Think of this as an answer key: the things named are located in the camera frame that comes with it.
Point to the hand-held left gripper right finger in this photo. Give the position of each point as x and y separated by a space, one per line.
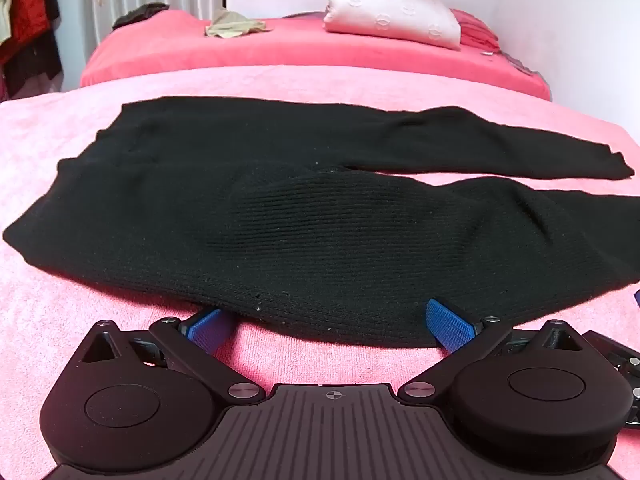
448 327

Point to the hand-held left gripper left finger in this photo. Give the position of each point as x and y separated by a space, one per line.
210 331

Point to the black knit pants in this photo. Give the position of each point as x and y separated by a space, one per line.
300 235

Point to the pink fleece blanket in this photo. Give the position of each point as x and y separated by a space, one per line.
50 310

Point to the red bed cover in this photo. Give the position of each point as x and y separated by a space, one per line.
250 45

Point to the folded red cloth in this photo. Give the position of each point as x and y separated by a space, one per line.
475 32

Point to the crumpled beige cloth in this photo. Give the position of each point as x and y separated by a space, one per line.
230 27

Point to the pale pink pillow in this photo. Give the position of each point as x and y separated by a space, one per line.
390 15

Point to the hanging dark garment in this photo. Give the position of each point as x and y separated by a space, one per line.
35 65

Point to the dark crumpled cloth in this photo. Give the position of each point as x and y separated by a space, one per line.
140 14

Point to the hanging red garment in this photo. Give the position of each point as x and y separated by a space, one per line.
30 5

